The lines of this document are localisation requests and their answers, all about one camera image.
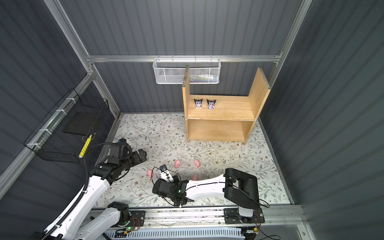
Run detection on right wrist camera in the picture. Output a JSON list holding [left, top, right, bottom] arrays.
[[160, 165, 174, 183]]

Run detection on yellow marker pen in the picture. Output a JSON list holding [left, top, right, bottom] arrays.
[[78, 135, 93, 159]]

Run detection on purple black cat figurine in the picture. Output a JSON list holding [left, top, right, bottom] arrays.
[[194, 99, 203, 109], [207, 99, 217, 110]]

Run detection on white wire mesh basket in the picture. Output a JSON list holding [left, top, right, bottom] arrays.
[[152, 57, 222, 85]]

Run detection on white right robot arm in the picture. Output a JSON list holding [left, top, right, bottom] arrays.
[[152, 168, 262, 218]]

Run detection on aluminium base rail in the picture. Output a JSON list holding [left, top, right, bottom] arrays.
[[135, 205, 307, 229]]

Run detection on items in mesh basket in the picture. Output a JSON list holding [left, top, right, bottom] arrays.
[[190, 75, 220, 84]]

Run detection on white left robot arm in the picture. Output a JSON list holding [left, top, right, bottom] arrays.
[[30, 139, 147, 240]]

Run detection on white vented cover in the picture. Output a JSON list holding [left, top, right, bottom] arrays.
[[105, 227, 245, 240]]

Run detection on black wire basket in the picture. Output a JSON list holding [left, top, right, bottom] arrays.
[[24, 91, 110, 164]]

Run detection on wooden shelf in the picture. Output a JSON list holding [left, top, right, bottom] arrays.
[[182, 67, 271, 144]]

